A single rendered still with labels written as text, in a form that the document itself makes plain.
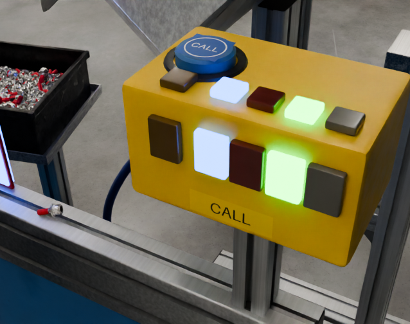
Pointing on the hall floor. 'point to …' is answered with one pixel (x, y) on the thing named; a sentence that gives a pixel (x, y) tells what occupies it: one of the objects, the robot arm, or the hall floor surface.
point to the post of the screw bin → (56, 179)
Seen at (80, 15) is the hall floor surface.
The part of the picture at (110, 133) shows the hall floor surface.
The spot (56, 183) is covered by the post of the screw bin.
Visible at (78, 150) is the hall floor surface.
